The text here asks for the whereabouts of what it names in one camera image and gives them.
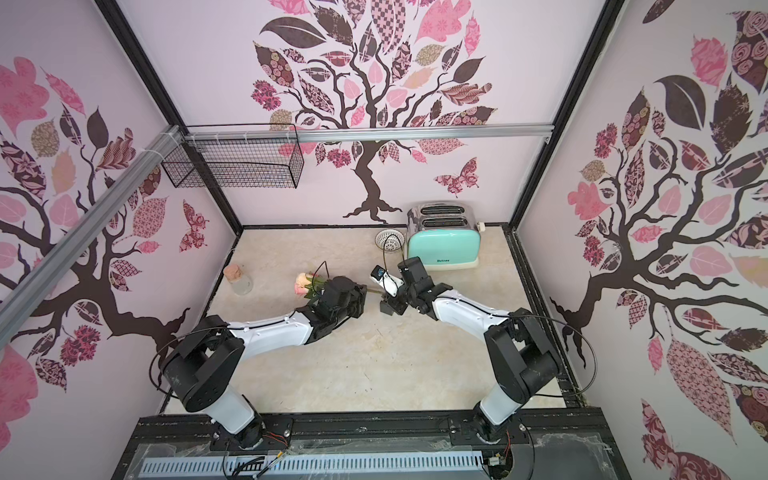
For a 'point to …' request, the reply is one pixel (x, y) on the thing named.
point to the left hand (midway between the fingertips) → (372, 287)
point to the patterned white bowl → (390, 239)
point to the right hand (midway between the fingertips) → (387, 287)
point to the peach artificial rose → (302, 279)
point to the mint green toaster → (445, 235)
